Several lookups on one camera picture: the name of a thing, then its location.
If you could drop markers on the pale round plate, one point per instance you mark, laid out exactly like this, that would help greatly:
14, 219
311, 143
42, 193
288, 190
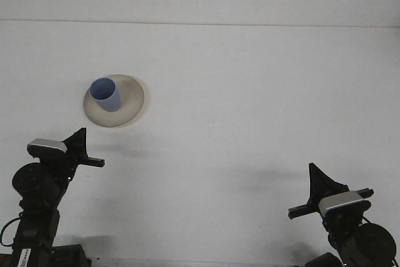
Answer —
131, 104

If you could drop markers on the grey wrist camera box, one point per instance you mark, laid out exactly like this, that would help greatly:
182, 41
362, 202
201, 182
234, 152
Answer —
340, 199
47, 143

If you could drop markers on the pale blue cup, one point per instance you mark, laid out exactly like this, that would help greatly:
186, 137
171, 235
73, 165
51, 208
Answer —
109, 102

